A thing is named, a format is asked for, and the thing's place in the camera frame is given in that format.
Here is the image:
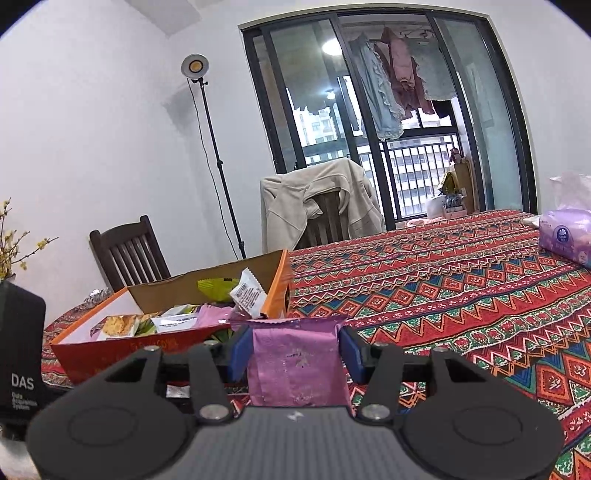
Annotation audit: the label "purple snack packet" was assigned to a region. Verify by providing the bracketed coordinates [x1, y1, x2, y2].
[231, 315, 351, 407]

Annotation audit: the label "orange cardboard snack box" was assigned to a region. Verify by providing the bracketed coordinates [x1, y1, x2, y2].
[50, 250, 293, 384]

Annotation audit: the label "biscuit picture snack packet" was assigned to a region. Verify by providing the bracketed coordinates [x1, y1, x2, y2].
[96, 314, 149, 341]

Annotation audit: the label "white green snack packet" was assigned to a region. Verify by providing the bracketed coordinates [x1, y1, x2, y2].
[151, 304, 201, 333]

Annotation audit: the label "pink snack packet in box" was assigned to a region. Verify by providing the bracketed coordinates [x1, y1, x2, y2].
[193, 304, 233, 329]

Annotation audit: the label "colourful patterned tablecloth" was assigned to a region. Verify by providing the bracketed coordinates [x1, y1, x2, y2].
[41, 209, 591, 480]

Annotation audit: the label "yellow flower branches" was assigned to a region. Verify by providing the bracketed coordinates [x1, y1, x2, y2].
[0, 197, 58, 281]

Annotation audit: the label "green snack packet in box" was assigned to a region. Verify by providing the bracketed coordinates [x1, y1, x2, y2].
[197, 277, 239, 303]

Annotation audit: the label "dark wooden chair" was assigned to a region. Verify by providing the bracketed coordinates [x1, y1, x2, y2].
[89, 215, 171, 292]

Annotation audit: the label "white brown snack packet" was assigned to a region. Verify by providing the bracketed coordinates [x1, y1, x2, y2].
[229, 268, 266, 319]

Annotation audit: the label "purple tissue pack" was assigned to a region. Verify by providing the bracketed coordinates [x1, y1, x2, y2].
[539, 209, 591, 268]

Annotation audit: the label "chair with beige jacket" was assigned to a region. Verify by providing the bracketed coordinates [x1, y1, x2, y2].
[295, 191, 349, 250]

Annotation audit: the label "beige jacket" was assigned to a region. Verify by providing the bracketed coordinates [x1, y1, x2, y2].
[259, 159, 386, 253]

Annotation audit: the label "hanging light blue garment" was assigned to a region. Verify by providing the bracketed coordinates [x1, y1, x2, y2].
[349, 34, 405, 141]

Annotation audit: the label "black framed sliding glass door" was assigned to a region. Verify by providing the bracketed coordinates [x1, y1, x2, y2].
[243, 7, 538, 228]

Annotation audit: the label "hanging white grey garment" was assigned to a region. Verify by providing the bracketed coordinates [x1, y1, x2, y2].
[408, 40, 456, 102]

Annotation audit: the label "hanging pink garment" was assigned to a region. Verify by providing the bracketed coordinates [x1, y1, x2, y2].
[374, 27, 435, 119]

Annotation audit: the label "studio light on stand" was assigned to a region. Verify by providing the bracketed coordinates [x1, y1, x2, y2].
[180, 54, 247, 260]

